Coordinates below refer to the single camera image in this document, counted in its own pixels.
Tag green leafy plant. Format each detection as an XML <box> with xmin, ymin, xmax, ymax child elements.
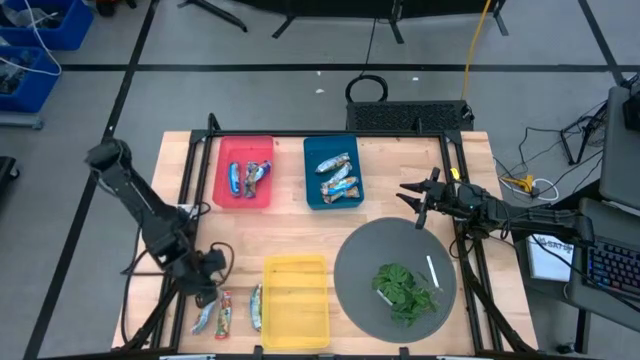
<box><xmin>370</xmin><ymin>262</ymin><xmax>442</xmax><ymax>329</ymax></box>

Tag black floor cables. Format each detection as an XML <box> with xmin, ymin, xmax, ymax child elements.
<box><xmin>491</xmin><ymin>99</ymin><xmax>609</xmax><ymax>202</ymax></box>

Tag yellow cable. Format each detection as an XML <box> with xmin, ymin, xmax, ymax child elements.
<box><xmin>459</xmin><ymin>0</ymin><xmax>495</xmax><ymax>102</ymax></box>

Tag brown blue granola bar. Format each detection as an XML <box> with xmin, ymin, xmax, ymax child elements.
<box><xmin>242</xmin><ymin>162</ymin><xmax>259</xmax><ymax>199</ymax></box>

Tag yellow power plug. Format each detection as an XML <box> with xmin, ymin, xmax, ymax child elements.
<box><xmin>499</xmin><ymin>174</ymin><xmax>537</xmax><ymax>195</ymax></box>

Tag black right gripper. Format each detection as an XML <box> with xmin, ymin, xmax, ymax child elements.
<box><xmin>396</xmin><ymin>166</ymin><xmax>472</xmax><ymax>231</ymax></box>

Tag white paper sign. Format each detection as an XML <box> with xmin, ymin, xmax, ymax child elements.
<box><xmin>526</xmin><ymin>233</ymin><xmax>577</xmax><ymax>283</ymax></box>

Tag black perforated computer case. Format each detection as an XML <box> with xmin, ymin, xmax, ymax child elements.
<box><xmin>345</xmin><ymin>99</ymin><xmax>476</xmax><ymax>133</ymax></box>

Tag brown silver granola bar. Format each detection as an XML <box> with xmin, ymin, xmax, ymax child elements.
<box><xmin>322</xmin><ymin>185</ymin><xmax>362</xmax><ymax>205</ymax></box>

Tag black backdrop panel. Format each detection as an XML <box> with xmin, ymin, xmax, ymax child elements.
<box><xmin>239</xmin><ymin>0</ymin><xmax>502</xmax><ymax>21</ymax></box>

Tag yellow plastic bin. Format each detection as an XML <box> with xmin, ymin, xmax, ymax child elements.
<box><xmin>260</xmin><ymin>253</ymin><xmax>332</xmax><ymax>351</ymax></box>

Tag green silver granola bar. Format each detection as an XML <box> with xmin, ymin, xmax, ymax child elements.
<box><xmin>249</xmin><ymin>282</ymin><xmax>264</xmax><ymax>333</ymax></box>

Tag red plastic bin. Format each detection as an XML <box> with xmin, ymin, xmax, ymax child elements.
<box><xmin>211</xmin><ymin>134</ymin><xmax>276</xmax><ymax>211</ymax></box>

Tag backlit black keyboard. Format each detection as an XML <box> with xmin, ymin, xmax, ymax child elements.
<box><xmin>586</xmin><ymin>238</ymin><xmax>640</xmax><ymax>302</ymax></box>

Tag black stand leg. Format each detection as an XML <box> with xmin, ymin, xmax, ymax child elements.
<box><xmin>176</xmin><ymin>0</ymin><xmax>249</xmax><ymax>34</ymax></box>

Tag white coiled cable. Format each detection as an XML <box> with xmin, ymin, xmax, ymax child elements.
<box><xmin>529</xmin><ymin>176</ymin><xmax>561</xmax><ymax>203</ymax></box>

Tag teal plastic bin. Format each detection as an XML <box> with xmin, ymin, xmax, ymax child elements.
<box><xmin>302</xmin><ymin>134</ymin><xmax>366</xmax><ymax>212</ymax></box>

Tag grey monitor back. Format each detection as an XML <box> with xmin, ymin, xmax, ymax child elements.
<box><xmin>597</xmin><ymin>84</ymin><xmax>640</xmax><ymax>212</ymax></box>

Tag black looped cable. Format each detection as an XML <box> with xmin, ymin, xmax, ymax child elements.
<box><xmin>344</xmin><ymin>14</ymin><xmax>390</xmax><ymax>105</ymax></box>

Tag red orange granola bar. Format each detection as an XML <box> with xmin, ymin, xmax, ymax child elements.
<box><xmin>214</xmin><ymin>290</ymin><xmax>234</xmax><ymax>342</ymax></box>

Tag grey round woven mat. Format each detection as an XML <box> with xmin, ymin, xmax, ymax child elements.
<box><xmin>333</xmin><ymin>215</ymin><xmax>458</xmax><ymax>345</ymax></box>

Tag black metal table frame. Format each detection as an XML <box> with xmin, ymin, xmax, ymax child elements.
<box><xmin>111</xmin><ymin>111</ymin><xmax>542</xmax><ymax>360</ymax></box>

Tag blue storage crate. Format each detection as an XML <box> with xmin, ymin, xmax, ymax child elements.
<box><xmin>0</xmin><ymin>45</ymin><xmax>63</xmax><ymax>114</ymax></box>
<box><xmin>0</xmin><ymin>0</ymin><xmax>95</xmax><ymax>52</ymax></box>

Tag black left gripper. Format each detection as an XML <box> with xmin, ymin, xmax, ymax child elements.
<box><xmin>174</xmin><ymin>248</ymin><xmax>228</xmax><ymax>309</ymax></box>

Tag grey desk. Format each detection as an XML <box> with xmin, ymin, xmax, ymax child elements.
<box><xmin>563</xmin><ymin>196</ymin><xmax>640</xmax><ymax>335</ymax></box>

